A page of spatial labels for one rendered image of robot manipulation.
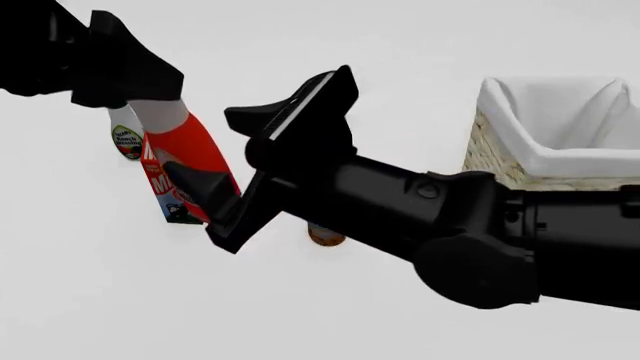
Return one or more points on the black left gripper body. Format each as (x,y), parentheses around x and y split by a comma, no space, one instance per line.
(125,71)

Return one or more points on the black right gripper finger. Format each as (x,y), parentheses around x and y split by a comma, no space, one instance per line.
(255,114)
(205,183)

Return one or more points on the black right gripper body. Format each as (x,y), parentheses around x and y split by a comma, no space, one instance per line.
(305,105)

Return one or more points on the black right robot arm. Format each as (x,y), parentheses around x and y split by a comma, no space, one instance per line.
(450,225)

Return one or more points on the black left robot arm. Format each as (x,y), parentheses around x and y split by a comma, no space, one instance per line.
(35,48)

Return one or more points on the pale wicker basket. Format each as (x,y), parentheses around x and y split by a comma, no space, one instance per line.
(487,161)

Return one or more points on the white cloth basket liner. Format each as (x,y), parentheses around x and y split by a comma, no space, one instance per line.
(560,120)

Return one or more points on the red and white milk carton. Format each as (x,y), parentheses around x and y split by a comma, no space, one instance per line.
(190,150)

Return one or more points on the white ranch dressing bottle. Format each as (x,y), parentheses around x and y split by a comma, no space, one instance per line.
(126,138)

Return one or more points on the brown sauce bottle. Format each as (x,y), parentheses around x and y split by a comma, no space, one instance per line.
(327,238)

